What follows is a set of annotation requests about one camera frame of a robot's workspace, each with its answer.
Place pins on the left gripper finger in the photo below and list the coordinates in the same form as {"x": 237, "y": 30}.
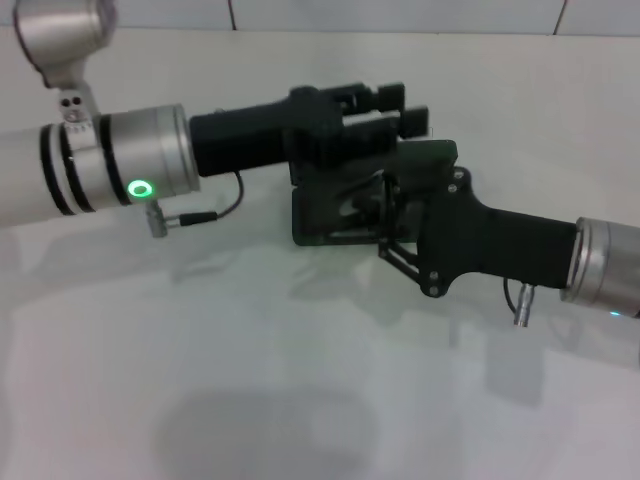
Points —
{"x": 415, "y": 122}
{"x": 387, "y": 96}

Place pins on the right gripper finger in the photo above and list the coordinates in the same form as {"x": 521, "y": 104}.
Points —
{"x": 407, "y": 200}
{"x": 402, "y": 257}

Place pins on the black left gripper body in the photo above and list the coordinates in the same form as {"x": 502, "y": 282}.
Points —
{"x": 250, "y": 137}

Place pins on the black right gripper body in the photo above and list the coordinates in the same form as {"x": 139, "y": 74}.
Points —
{"x": 480, "y": 240}

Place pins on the black glasses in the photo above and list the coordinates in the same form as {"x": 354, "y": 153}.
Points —
{"x": 352, "y": 202}

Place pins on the green glasses case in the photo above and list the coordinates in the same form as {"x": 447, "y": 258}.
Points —
{"x": 312, "y": 215}

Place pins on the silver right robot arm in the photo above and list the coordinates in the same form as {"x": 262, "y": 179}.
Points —
{"x": 605, "y": 265}

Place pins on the grey bracket with two holes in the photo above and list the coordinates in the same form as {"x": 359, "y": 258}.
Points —
{"x": 75, "y": 107}

